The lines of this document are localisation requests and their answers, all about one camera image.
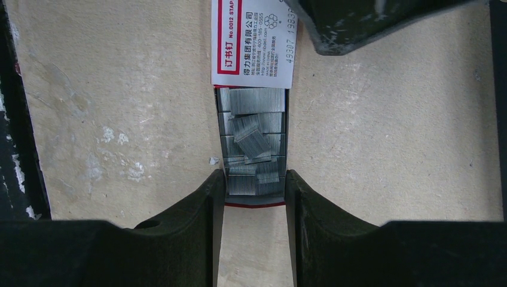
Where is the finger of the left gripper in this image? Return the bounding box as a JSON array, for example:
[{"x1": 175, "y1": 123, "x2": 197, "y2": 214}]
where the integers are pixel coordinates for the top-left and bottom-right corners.
[{"x1": 285, "y1": 0, "x2": 482, "y2": 56}]

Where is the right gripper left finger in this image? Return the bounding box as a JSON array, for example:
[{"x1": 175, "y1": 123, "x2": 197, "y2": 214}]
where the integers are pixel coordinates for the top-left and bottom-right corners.
[{"x1": 1, "y1": 169, "x2": 225, "y2": 286}]

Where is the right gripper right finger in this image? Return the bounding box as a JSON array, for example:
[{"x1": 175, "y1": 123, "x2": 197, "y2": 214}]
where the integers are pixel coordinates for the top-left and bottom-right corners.
[{"x1": 285, "y1": 170, "x2": 506, "y2": 286}]

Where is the red white staple box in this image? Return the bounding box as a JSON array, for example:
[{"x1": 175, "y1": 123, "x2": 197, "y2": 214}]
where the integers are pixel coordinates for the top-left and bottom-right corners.
[{"x1": 210, "y1": 0, "x2": 298, "y2": 89}]

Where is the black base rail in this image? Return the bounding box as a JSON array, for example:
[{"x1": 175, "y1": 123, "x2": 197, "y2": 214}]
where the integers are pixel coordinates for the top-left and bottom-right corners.
[{"x1": 1, "y1": 1, "x2": 51, "y2": 221}]

